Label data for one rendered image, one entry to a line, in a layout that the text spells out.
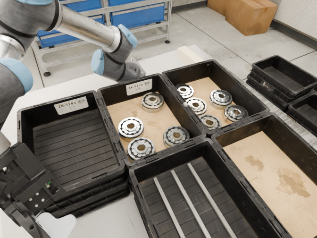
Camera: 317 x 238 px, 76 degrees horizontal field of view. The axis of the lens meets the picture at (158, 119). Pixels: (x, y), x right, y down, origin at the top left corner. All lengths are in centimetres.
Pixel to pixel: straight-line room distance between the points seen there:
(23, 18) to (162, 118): 58
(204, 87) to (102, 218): 74
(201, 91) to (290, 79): 109
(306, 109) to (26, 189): 187
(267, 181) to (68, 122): 81
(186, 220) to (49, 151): 55
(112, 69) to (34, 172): 72
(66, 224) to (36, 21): 58
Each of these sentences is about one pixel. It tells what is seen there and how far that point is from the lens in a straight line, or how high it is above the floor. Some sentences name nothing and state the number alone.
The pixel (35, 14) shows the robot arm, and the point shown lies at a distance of 76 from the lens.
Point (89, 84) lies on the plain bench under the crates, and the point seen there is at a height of 70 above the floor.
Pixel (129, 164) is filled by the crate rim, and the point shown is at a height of 93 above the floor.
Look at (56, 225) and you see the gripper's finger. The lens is 42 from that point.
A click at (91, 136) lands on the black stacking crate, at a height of 83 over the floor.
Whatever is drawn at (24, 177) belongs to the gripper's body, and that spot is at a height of 117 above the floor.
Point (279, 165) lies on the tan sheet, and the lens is 89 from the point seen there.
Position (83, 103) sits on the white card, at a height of 88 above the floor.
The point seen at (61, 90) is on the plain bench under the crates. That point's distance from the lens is 132.
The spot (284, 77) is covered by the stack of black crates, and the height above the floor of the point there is 49.
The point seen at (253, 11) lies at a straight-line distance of 352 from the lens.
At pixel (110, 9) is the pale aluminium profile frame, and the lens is 259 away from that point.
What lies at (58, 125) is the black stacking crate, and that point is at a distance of 95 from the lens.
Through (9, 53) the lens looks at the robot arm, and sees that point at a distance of 73.
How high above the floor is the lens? 150
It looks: 49 degrees down
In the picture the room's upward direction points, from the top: 2 degrees clockwise
